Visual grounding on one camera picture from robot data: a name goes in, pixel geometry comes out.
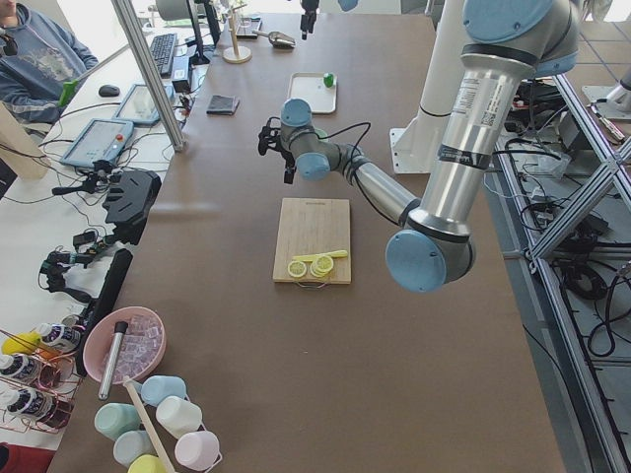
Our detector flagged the pink cup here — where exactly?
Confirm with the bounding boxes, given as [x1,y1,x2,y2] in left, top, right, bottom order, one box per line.
[175,431,221,468]

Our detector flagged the white cup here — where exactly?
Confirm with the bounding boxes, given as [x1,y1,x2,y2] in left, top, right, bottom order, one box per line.
[156,396,202,439]

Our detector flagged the wooden mug tree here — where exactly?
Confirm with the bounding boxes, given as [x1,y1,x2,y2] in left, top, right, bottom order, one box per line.
[222,6,252,64]

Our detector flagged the mint green cup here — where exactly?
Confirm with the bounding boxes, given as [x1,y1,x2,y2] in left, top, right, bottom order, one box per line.
[94,403,141,440]

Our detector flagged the copper wire bottle rack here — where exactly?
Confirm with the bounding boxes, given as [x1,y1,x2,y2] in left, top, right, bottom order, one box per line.
[1,330,83,434]

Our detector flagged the black monitor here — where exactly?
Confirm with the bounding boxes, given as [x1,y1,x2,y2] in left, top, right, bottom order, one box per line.
[186,0,221,66]

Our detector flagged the person in blue hoodie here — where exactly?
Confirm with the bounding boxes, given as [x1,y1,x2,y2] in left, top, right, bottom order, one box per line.
[1,1,99,124]

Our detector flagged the pink bowl with ice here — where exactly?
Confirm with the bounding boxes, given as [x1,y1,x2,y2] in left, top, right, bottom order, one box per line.
[83,306,167,384]

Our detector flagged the yellow lemon toy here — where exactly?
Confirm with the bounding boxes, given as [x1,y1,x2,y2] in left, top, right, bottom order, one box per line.
[1,332,41,355]

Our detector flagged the aluminium frame post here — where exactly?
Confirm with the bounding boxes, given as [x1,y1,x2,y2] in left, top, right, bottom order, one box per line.
[111,0,185,152]

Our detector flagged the black computer mouse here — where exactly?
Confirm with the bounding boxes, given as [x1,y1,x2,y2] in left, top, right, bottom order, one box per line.
[98,85,120,98]

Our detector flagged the light blue cup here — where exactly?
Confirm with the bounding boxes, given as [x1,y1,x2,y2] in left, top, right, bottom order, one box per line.
[141,374,186,407]

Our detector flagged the single lemon slice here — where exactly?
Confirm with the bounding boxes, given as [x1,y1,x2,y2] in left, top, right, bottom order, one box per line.
[287,260,307,279]

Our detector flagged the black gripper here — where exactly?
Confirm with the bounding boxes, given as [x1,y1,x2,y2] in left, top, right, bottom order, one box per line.
[272,128,296,184]

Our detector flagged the green ceramic bowl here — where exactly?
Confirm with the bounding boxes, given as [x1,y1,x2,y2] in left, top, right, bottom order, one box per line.
[314,128,328,141]

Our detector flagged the black keyboard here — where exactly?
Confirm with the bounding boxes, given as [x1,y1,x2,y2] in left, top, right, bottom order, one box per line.
[150,34,177,78]

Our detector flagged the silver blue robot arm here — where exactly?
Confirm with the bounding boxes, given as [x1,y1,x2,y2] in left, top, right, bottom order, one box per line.
[258,1,580,293]

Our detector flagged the yellow toy knife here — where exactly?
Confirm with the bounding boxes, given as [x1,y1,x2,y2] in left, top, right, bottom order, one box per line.
[292,249,348,262]

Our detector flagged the metal muddler tool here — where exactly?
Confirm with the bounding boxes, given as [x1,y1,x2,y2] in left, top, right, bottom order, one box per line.
[98,321,128,401]

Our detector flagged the pale blue cup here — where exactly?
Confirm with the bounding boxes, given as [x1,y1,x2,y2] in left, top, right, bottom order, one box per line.
[112,430,155,467]

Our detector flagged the stacked lemon slices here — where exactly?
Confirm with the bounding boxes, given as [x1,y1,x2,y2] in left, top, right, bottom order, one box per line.
[310,256,334,278]

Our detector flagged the white bottle dark label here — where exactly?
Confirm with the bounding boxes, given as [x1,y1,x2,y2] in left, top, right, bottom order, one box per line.
[35,323,81,354]

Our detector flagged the black handheld controller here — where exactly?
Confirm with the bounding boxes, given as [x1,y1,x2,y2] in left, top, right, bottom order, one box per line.
[103,169,162,245]

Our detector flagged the blue teach pendant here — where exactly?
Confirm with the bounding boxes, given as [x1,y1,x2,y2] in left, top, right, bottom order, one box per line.
[112,84,160,126]
[60,119,134,169]

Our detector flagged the wooden stick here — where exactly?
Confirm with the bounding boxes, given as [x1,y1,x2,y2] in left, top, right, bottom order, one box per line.
[123,376,175,473]

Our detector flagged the white rectangular tray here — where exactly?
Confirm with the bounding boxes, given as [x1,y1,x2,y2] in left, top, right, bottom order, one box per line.
[287,72,337,114]

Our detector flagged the yellow cup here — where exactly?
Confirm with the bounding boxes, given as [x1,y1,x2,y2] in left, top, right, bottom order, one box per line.
[127,454,167,473]

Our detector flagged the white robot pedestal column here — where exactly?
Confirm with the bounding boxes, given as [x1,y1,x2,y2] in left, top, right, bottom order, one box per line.
[389,0,468,174]

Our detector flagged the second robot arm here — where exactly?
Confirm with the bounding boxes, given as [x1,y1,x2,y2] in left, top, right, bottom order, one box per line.
[300,0,359,40]

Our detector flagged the wooden cutting board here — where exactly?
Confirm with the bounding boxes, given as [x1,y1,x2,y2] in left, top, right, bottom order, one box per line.
[272,198,352,285]

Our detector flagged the grey folded cloth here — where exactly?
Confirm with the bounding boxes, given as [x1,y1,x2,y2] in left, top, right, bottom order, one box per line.
[206,95,241,115]

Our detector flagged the metal scoop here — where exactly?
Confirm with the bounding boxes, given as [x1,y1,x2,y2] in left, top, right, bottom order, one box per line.
[252,30,296,49]

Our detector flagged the green lime toy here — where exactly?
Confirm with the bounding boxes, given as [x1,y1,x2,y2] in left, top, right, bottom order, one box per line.
[322,73,335,89]

